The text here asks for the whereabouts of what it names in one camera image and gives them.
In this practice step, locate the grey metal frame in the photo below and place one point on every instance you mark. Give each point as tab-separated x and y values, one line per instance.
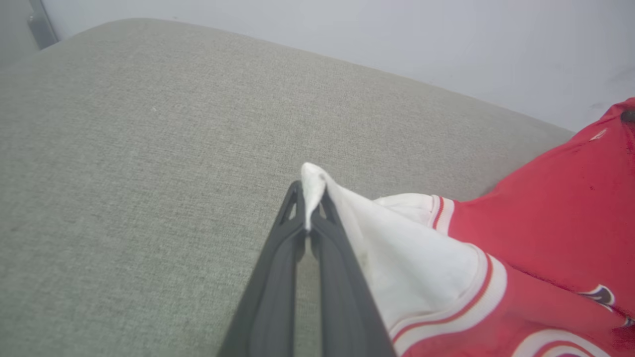
42	27

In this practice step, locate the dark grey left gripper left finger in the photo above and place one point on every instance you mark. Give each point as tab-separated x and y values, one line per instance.
268	317

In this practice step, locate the red and white jersey garment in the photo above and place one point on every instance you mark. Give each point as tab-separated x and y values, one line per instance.
545	223

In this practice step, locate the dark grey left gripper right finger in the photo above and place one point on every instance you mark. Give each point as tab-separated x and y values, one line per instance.
342	307

